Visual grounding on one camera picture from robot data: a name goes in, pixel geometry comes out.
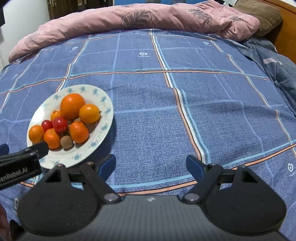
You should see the small tangerine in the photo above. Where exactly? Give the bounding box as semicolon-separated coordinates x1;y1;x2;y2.
28;125;45;144

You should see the brown kiwi fruit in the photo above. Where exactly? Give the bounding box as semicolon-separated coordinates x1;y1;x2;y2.
60;135;74;149

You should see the red cherry tomato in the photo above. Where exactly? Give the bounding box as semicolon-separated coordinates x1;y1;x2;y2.
52;116;68;133

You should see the small orange kumquat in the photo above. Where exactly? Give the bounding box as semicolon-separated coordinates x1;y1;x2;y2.
50;110;61;121

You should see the small mandarin orange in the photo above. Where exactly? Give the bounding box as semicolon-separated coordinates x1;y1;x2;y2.
69;121;89;144

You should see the white floral plate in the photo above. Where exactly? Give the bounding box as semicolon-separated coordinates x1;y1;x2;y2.
27;84;114;169

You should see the large orange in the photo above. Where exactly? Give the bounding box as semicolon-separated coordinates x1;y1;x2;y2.
60;93;86;121

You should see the medium orange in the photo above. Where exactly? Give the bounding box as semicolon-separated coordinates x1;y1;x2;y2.
79;104;101;124

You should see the grey blue blanket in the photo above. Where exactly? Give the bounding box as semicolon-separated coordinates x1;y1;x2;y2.
238;37;296;117

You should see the brown wooden door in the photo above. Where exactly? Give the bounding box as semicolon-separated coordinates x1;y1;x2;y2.
47;0;113;20

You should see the wooden headboard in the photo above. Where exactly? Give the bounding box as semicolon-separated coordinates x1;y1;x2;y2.
261;1;296;63

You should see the pink floral comforter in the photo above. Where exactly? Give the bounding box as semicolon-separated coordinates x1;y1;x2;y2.
9;1;260;62

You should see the brown pillow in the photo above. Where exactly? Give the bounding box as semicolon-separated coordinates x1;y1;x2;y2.
233;0;283;38

